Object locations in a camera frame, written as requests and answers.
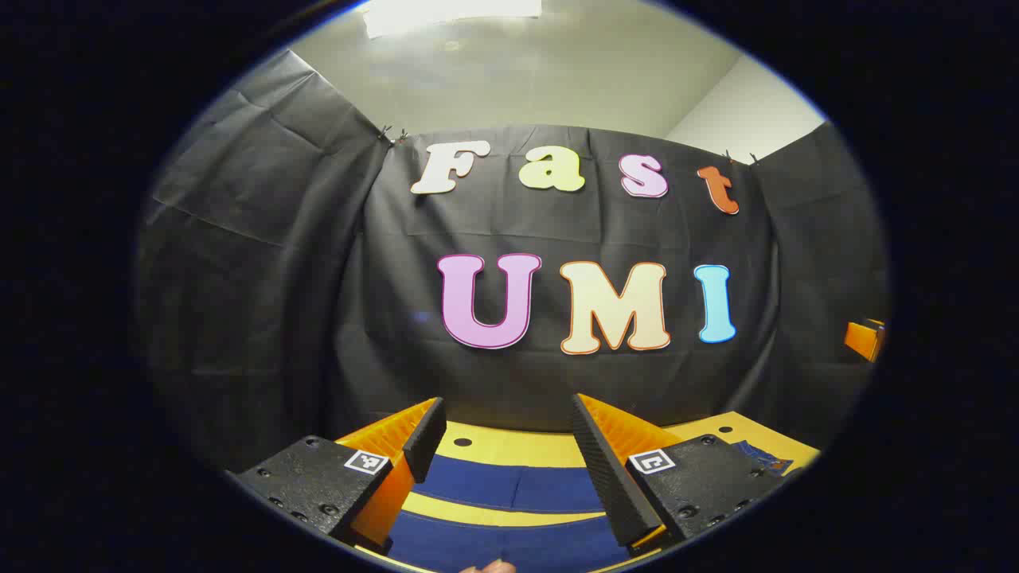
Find blue denim jeans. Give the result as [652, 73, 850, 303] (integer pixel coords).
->
[388, 440, 793, 573]

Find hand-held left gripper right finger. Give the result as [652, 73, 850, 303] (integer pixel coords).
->
[570, 393, 789, 558]

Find black backdrop cloth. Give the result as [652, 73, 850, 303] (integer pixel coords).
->
[135, 49, 891, 478]

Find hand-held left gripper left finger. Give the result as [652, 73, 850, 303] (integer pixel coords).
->
[227, 396, 448, 556]

